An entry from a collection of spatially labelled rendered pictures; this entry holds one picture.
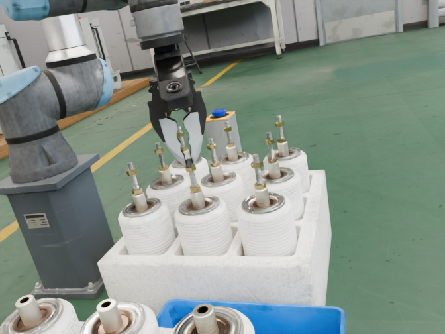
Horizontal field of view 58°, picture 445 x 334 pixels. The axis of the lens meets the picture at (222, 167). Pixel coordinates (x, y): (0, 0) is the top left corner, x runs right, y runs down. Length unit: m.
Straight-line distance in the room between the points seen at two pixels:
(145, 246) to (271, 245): 0.24
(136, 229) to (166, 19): 0.36
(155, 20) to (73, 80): 0.40
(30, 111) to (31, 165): 0.12
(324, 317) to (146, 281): 0.31
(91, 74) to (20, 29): 6.17
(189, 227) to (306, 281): 0.21
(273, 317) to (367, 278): 0.29
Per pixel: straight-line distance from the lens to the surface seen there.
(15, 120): 0.97
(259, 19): 5.68
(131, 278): 0.79
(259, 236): 0.67
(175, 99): 0.59
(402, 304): 0.87
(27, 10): 0.68
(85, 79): 1.00
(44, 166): 0.98
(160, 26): 0.65
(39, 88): 0.98
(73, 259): 1.03
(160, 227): 0.76
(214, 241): 0.72
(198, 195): 0.71
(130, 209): 0.79
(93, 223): 1.04
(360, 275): 0.93
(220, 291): 0.72
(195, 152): 0.69
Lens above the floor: 0.55
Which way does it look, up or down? 20 degrees down
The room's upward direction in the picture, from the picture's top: 11 degrees counter-clockwise
